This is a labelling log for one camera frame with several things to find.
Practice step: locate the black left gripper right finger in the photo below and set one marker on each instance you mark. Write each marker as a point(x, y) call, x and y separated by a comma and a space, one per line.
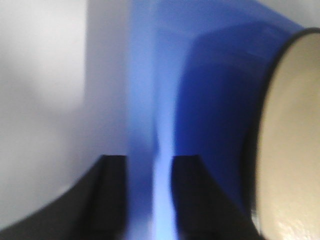
point(202, 209)

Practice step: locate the blue plastic tray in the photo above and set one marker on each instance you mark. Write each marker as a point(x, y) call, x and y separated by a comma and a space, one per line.
point(195, 70)

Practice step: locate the beige plate with black rim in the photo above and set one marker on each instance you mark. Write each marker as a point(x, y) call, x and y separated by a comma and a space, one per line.
point(282, 152)

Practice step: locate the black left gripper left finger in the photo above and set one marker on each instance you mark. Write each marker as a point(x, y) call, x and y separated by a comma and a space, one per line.
point(95, 208)

